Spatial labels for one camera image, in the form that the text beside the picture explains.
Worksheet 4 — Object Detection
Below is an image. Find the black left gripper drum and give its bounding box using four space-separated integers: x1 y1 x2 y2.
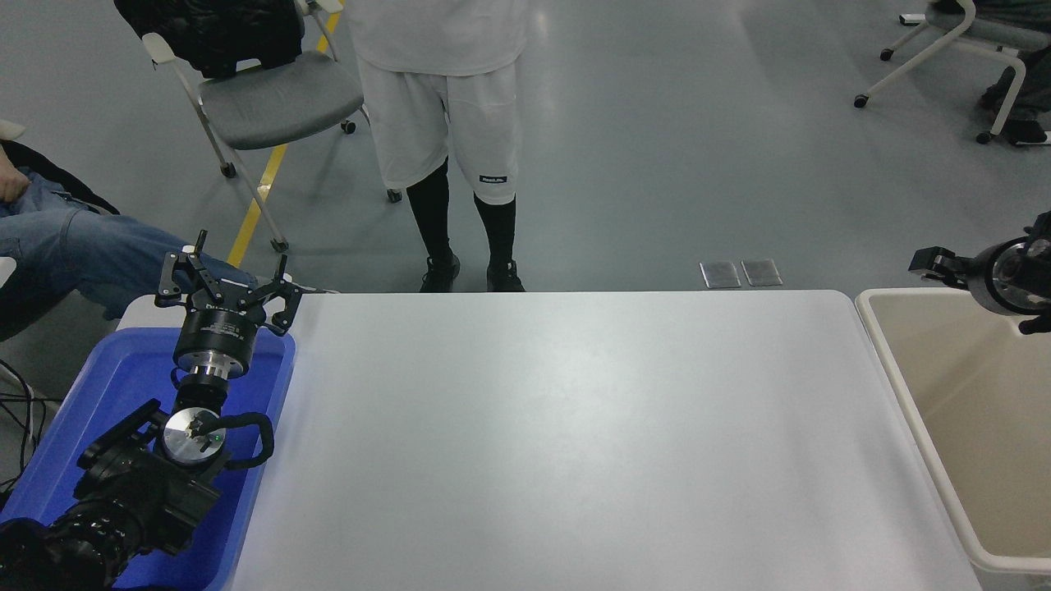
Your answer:
173 300 265 370

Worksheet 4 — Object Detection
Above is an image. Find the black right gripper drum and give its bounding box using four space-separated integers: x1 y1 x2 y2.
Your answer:
971 238 1015 316

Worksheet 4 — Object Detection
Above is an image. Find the person's hand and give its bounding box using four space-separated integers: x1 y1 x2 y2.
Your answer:
0 156 30 204

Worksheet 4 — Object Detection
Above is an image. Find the white side table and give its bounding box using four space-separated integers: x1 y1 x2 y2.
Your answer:
115 295 183 333

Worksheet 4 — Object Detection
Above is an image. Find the large pale plastic bin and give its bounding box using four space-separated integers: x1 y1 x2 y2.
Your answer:
854 287 1051 591

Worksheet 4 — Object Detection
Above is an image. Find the blue plastic tray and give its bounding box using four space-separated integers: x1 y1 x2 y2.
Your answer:
0 328 295 591

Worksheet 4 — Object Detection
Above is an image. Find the black padded jacket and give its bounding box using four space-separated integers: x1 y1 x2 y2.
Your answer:
112 0 306 80

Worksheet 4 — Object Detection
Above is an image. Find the grey seat chair white frame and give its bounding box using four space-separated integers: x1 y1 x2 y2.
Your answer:
140 0 403 254

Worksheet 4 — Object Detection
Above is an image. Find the black floor cable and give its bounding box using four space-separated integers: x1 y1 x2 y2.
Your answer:
0 361 62 493

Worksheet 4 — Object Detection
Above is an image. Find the white frame wheeled chair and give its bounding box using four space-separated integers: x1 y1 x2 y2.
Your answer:
852 0 1051 145

